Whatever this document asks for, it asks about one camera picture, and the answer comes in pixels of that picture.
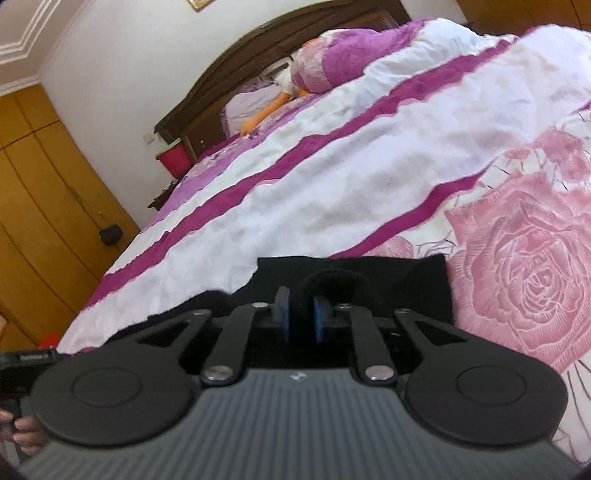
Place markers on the red box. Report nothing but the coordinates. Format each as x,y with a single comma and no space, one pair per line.
48,340

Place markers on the framed wall picture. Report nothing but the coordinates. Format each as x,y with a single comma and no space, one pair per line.
200,4

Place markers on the purple white floral blanket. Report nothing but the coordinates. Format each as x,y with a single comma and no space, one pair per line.
369,138

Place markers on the white orange plush duck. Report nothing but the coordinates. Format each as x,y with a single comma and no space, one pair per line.
261,115

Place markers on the folded purple floral quilt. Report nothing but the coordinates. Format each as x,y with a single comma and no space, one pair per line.
351,60

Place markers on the dark wooden headboard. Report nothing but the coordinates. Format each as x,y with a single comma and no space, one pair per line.
221,69

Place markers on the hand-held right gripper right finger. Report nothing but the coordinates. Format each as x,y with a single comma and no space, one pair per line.
318,318

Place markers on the light purple pillow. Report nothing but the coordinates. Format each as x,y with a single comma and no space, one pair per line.
249,104

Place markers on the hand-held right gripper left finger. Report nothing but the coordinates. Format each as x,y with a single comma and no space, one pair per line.
281,309

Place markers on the wooden dresser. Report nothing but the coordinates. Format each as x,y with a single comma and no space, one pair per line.
531,11

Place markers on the person's left hand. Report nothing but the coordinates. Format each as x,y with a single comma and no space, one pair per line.
27,429

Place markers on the wooden wardrobe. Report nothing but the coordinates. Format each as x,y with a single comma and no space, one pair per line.
46,207

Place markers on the black cardigan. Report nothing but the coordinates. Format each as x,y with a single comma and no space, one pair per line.
369,277

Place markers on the dark wooden nightstand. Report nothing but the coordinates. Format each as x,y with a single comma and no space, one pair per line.
161,198

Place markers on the red bucket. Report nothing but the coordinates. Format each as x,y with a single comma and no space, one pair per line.
175,161

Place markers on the small black pouch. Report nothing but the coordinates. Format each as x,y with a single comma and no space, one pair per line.
111,235

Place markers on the white wall socket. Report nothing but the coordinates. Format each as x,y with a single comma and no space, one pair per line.
148,138

